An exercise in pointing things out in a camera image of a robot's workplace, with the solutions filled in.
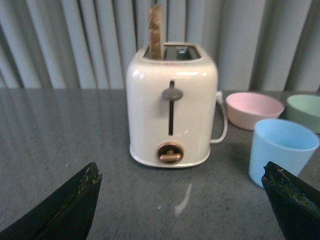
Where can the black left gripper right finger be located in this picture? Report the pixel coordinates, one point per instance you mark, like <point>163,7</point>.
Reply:
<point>295,204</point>

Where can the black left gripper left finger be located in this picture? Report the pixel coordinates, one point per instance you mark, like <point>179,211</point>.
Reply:
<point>67,214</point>

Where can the light blue cup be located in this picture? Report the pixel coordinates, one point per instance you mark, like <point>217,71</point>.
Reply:
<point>285,143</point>

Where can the green bowl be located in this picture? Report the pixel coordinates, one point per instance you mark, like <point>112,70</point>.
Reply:
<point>304,109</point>

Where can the pink bowl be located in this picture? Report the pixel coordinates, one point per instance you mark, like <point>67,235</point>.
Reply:
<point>245,109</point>

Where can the cream white toaster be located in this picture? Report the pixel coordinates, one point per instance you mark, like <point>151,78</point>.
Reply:
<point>171,106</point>

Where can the brown toast slice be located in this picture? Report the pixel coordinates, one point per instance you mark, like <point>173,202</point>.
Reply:
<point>156,29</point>

